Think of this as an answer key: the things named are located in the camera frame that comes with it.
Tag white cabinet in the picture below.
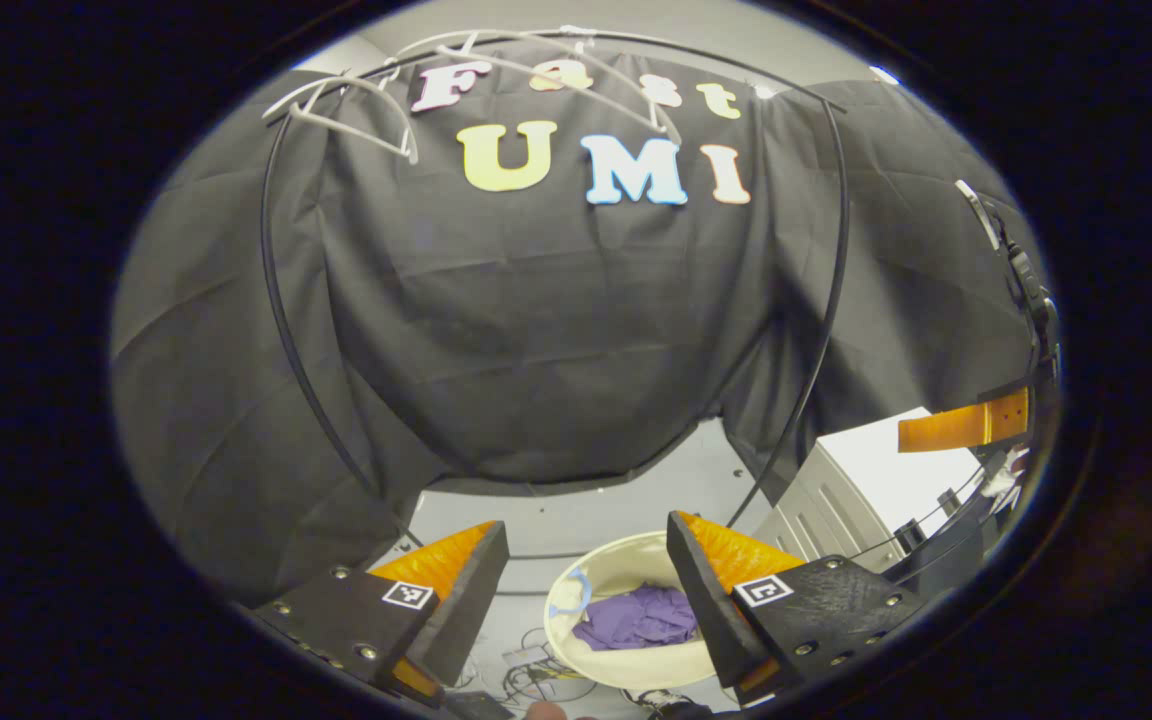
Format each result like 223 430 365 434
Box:
751 405 983 577

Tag black stand with white clip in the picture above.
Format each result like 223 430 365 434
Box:
954 180 1063 366

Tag black backdrop cloth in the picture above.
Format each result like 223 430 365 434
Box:
111 35 1047 606

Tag tangled floor cables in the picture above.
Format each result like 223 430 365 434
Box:
498 628 599 705

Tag purple corduroy shirt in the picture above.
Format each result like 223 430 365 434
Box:
573 585 699 652

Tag white plastic hanger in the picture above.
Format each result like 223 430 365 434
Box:
396 30 683 147
263 72 420 167

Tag beige laundry hamper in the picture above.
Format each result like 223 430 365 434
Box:
543 530 737 693

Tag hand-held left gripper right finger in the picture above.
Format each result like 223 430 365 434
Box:
666 510 929 707

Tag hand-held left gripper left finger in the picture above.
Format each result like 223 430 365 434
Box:
251 520 512 711

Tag black metal clothes rack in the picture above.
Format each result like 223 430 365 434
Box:
258 28 853 563

